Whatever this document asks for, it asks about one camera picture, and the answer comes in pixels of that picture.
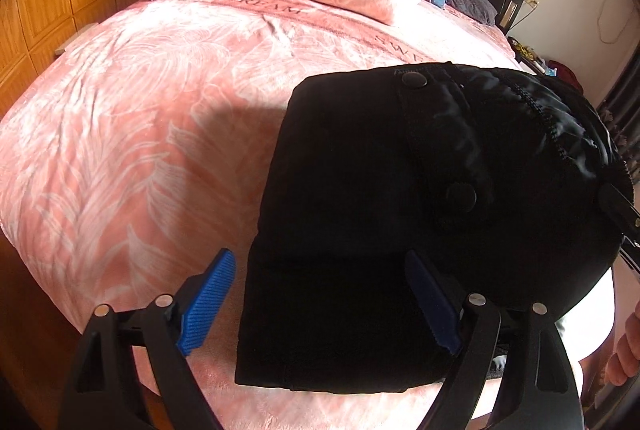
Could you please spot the black padded pants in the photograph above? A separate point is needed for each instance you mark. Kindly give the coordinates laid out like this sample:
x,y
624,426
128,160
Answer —
x,y
380,190

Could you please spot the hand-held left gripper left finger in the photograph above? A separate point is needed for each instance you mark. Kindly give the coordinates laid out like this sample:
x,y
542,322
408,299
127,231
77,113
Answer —
x,y
207,305

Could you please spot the person's right hand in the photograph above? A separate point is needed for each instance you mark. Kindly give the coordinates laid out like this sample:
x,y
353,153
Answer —
x,y
625,350

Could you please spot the pink leaf-patterned bed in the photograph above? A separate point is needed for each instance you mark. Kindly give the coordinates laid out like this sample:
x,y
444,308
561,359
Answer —
x,y
150,135

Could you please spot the red cloth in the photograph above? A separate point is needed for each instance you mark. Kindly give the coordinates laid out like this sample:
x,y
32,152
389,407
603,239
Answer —
x,y
567,77

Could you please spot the cluttered dark nightstand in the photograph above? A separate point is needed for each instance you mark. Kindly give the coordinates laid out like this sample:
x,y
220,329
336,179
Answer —
x,y
530,57

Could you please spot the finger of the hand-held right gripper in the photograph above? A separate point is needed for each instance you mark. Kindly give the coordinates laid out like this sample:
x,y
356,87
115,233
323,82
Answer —
x,y
617,205
632,255

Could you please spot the dark patterned curtain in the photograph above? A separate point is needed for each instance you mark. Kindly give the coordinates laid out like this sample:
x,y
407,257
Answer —
x,y
622,105

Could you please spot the white small stool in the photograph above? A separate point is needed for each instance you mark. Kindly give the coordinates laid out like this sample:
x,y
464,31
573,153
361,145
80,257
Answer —
x,y
75,37

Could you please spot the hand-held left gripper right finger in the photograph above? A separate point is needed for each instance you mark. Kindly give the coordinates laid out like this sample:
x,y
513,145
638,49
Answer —
x,y
432,300

